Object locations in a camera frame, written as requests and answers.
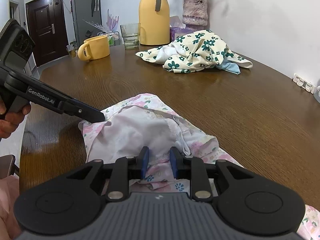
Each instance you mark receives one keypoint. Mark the person left hand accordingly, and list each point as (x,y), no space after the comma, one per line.
(11,120)

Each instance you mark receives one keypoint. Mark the yellow thermos jug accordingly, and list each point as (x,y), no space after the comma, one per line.
(154,19)

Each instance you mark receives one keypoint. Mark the cream green floral garment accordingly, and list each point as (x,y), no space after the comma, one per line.
(193,52)

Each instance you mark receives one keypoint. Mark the dark brown door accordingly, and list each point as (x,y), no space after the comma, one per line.
(47,28)

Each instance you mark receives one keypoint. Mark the clear drinking glass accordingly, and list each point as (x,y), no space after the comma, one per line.
(131,35)

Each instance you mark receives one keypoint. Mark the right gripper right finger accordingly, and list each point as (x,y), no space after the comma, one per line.
(186,166)

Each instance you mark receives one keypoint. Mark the pink sleeve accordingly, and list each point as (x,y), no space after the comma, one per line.
(9,192)

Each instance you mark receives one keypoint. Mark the light blue cloth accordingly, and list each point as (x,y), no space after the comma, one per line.
(229,66)

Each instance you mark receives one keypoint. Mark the purple tissue box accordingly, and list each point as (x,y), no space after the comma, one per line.
(177,28)

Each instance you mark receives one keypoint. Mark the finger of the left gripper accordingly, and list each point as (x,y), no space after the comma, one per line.
(83,111)

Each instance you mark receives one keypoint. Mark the purple knitted vase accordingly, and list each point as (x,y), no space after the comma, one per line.
(195,14)

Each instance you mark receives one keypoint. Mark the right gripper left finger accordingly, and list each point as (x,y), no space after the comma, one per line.
(132,167)

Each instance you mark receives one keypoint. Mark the grey refrigerator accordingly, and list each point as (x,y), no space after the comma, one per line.
(84,16)

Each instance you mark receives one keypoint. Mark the pink floral garment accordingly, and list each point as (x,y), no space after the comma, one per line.
(145,120)

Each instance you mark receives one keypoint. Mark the white letter ornament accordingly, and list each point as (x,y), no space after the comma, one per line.
(309,87)

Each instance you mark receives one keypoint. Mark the yellow mug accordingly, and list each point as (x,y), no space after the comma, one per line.
(94,48)

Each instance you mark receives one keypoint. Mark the white astronaut figurine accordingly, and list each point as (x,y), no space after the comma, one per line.
(317,92)

